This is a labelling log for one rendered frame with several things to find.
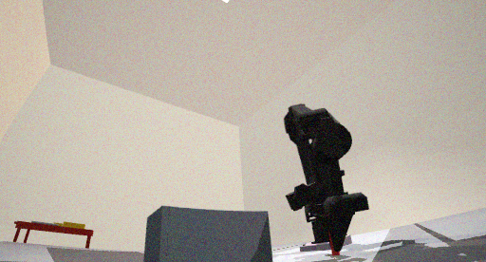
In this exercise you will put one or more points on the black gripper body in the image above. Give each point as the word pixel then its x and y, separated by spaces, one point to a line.
pixel 337 201

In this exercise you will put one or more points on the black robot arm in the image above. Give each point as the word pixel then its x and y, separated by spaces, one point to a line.
pixel 330 141

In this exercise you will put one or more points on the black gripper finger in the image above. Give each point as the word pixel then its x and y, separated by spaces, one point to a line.
pixel 324 225
pixel 338 226

